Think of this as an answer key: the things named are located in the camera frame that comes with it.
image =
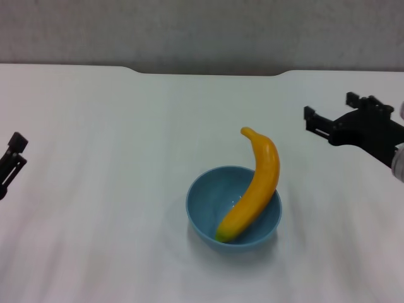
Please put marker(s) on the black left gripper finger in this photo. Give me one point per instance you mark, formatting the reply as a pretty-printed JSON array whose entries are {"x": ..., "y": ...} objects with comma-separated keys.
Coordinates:
[{"x": 14, "y": 158}]

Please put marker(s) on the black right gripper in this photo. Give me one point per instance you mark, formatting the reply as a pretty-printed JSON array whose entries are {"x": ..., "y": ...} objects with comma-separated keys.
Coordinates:
[{"x": 366, "y": 129}]

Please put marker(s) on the yellow toy banana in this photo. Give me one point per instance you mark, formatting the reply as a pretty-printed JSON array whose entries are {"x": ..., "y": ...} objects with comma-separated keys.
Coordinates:
[{"x": 262, "y": 183}]

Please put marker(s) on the blue plastic bowl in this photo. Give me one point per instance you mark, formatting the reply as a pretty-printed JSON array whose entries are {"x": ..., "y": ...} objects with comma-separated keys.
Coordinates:
[{"x": 205, "y": 202}]

